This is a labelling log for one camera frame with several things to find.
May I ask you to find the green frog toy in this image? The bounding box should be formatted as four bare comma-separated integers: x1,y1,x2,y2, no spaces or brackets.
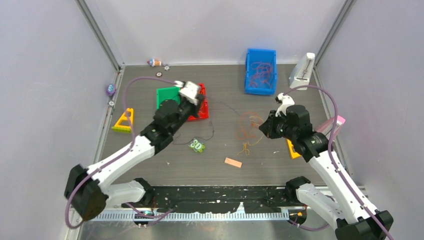
188,138,206,153

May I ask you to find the yellow triangle toy right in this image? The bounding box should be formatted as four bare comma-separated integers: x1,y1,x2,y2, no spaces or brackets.
286,139,301,160

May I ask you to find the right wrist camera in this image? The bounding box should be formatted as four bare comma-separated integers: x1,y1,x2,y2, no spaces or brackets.
275,93,295,117

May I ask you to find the yellow triangle toy left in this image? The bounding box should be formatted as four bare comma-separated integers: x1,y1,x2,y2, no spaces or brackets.
111,108,134,133

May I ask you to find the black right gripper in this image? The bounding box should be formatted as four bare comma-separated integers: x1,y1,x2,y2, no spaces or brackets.
259,110,297,141

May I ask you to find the blue plastic bin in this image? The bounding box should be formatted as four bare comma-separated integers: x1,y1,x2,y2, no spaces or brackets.
244,48,278,96

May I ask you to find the red plastic bin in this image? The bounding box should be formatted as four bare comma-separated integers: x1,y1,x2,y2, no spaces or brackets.
188,83,209,122

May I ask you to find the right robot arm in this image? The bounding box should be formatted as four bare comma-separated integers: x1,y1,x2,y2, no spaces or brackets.
259,104,394,240

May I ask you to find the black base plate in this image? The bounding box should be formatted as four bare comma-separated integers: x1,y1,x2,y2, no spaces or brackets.
131,185,307,214

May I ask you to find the small clown figurine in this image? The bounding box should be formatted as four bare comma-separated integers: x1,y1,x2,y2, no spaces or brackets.
146,58,163,67

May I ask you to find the yellow triangle toy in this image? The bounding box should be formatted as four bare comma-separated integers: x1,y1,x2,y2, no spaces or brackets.
286,139,301,160
111,108,134,133

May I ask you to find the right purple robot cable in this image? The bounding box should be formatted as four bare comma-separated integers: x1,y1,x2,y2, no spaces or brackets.
284,84,392,240

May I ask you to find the green plastic bin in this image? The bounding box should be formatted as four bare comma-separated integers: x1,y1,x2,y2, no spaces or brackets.
156,86,180,109

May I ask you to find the wooden block front centre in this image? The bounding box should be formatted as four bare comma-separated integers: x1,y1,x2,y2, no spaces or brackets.
224,157,243,168

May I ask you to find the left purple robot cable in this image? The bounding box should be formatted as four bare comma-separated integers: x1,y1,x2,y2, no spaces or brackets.
64,76,181,230

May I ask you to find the white metronome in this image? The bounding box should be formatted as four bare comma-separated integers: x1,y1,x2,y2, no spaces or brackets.
289,52,316,91

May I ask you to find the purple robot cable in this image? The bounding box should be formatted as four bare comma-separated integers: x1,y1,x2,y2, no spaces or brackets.
64,76,181,230
284,84,392,240

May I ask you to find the pink metronome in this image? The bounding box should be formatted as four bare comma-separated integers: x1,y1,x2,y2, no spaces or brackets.
315,115,346,139

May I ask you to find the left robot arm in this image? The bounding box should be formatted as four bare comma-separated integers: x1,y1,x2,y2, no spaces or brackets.
64,93,205,221

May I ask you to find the purple round toy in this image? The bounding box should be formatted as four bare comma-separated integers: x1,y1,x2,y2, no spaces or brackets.
106,83,116,97

